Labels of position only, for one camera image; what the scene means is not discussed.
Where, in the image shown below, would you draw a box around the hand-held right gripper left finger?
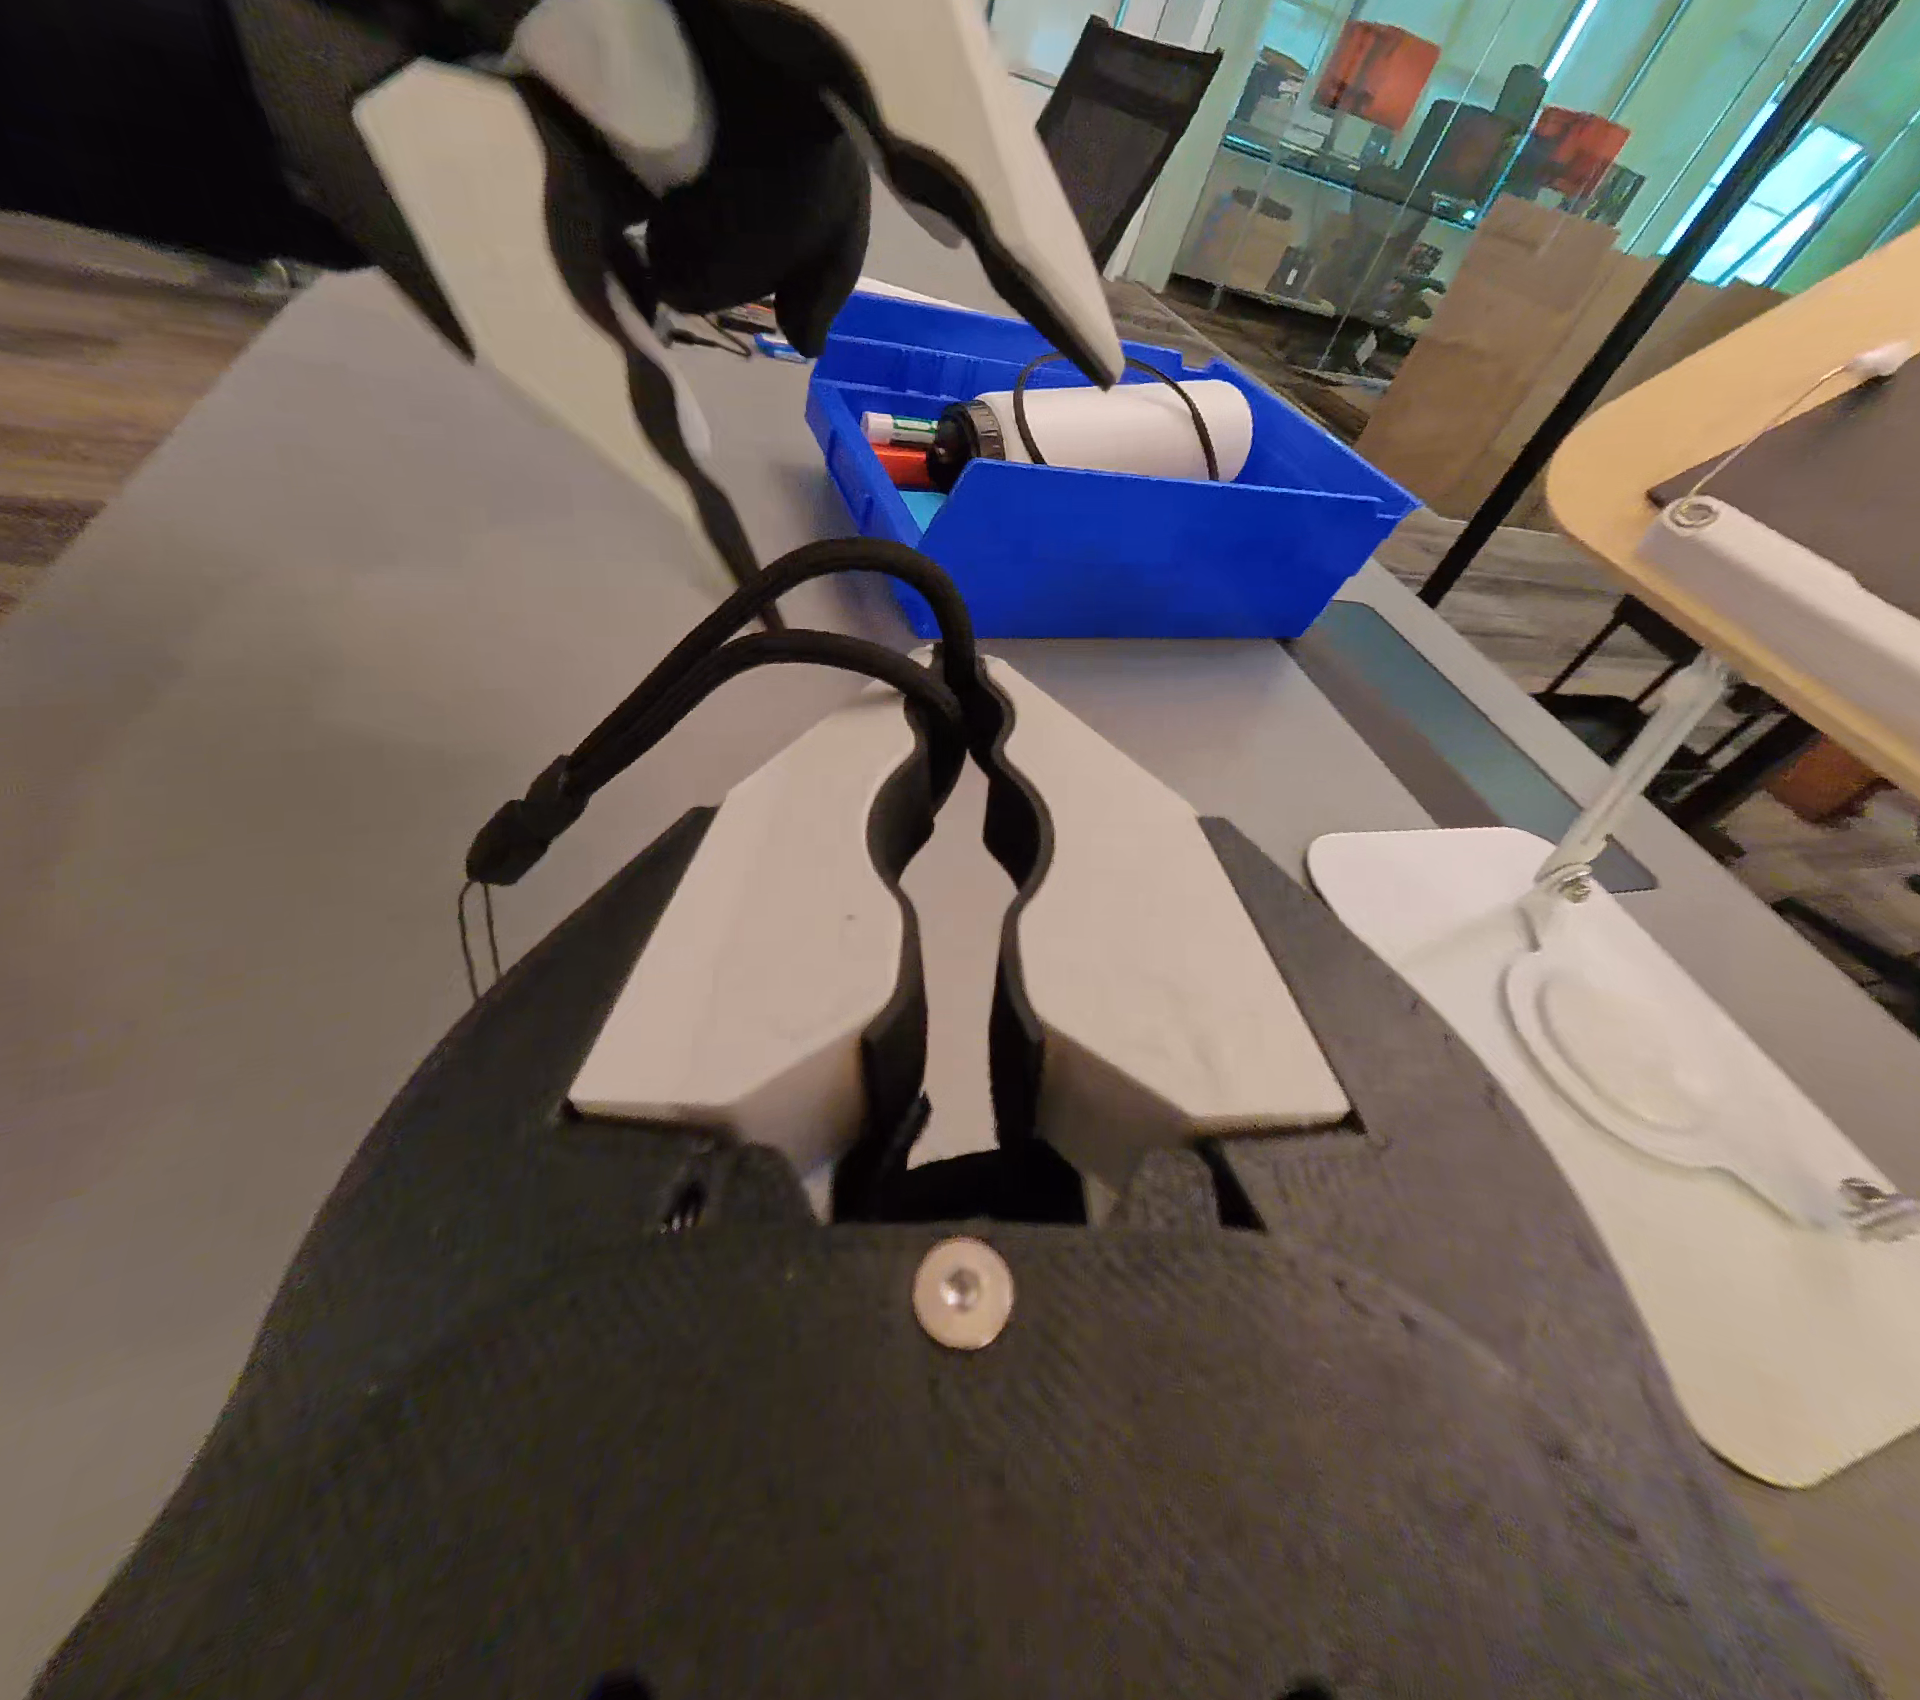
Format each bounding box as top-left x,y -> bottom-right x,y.
564,642 -> 975,1220

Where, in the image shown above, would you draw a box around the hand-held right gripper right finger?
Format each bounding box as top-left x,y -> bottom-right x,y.
966,654 -> 1356,1225

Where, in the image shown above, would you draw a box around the black wrist strap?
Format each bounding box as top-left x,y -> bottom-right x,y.
457,536 -> 992,1003

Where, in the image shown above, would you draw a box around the blue plastic bin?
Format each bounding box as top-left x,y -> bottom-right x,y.
802,290 -> 1424,644

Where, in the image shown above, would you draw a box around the person's left forearm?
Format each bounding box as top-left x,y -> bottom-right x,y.
0,0 -> 362,270

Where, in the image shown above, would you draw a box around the person's left hand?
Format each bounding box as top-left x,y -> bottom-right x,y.
643,0 -> 877,363

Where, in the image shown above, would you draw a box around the white stand base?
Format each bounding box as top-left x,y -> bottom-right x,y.
1304,656 -> 1920,1492

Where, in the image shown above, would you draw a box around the black office chair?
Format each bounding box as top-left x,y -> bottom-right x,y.
1035,12 -> 1225,270

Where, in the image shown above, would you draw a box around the white bottle with black cap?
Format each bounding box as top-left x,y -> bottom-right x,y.
927,380 -> 1254,494

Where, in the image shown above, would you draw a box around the orange translucent cover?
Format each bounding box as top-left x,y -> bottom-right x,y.
1531,106 -> 1635,200
1312,19 -> 1443,119

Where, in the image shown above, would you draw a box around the black slanted pole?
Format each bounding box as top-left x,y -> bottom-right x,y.
1417,0 -> 1920,609

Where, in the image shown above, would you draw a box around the black metal frame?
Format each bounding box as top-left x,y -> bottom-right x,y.
1531,589 -> 1920,832

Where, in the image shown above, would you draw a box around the wire page holder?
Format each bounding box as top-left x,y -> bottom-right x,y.
1673,341 -> 1914,529

